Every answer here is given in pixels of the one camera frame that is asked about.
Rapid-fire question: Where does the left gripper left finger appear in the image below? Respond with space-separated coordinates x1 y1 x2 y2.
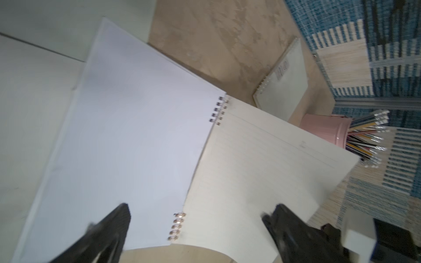
52 203 131 263

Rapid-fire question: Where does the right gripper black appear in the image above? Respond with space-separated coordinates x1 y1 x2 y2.
320 218 421 263

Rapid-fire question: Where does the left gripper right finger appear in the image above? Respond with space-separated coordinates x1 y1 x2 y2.
262 204 350 263

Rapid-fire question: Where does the white spiral notebook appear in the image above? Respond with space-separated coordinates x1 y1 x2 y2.
12 19 359 263

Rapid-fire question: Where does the bundle of pencils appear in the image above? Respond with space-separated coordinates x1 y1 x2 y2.
345 110 390 168

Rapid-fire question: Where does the pink pencil cup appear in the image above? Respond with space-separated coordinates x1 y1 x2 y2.
299 114 353 149

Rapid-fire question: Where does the grey-green notebook far right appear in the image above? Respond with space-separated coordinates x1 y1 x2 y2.
253 38 308 121

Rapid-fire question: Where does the white notebook near left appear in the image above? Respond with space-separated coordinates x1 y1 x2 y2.
1 36 84 263

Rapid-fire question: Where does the pale green notebook far left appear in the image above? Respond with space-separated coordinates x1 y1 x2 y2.
1 0 156 61

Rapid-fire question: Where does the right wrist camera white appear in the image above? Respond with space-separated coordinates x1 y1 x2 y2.
341 208 377 263

